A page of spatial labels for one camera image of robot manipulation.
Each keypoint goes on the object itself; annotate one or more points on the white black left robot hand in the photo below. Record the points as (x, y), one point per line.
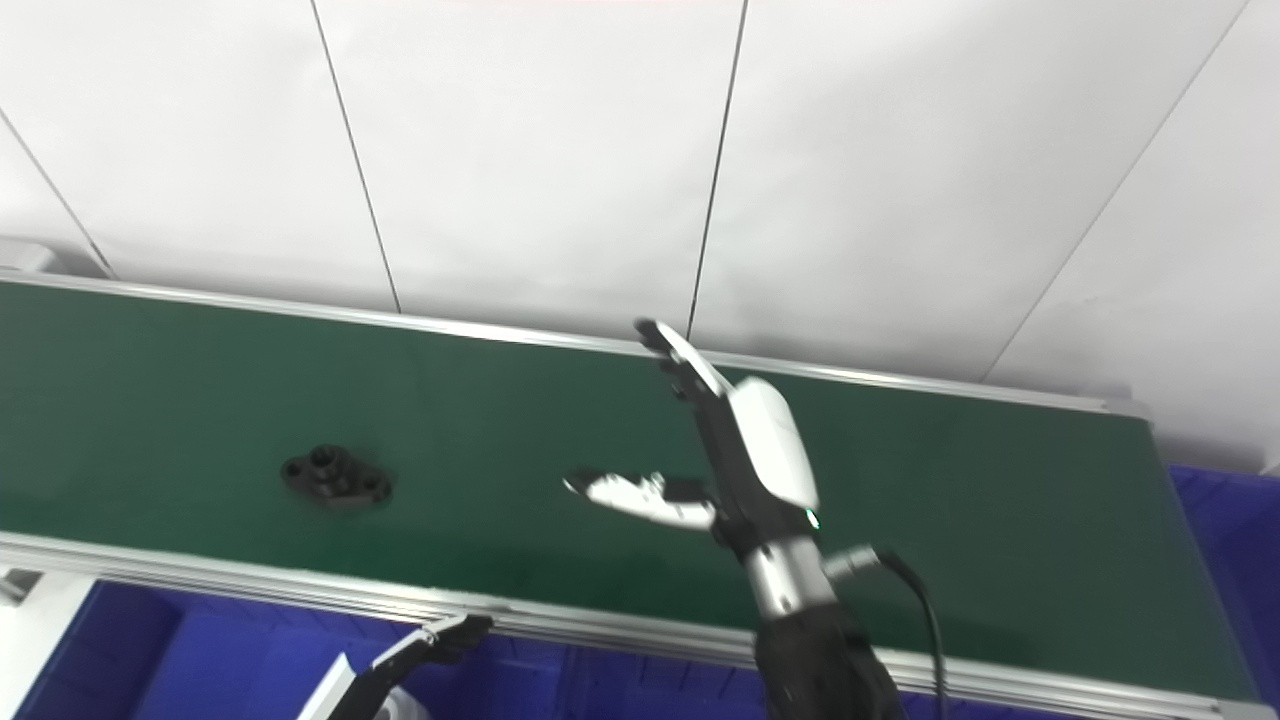
(355, 685)

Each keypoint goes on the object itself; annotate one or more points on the black flanged part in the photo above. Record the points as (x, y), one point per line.
(335, 478)

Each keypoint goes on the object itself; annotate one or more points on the blue plastic bin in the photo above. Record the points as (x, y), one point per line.
(650, 690)
(1235, 540)
(200, 660)

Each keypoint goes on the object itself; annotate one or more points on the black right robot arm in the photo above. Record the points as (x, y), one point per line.
(810, 660)

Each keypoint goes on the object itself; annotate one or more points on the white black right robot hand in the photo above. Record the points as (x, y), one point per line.
(770, 450)

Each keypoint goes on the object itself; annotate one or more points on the green conveyor belt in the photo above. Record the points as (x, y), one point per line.
(300, 592)
(500, 420)

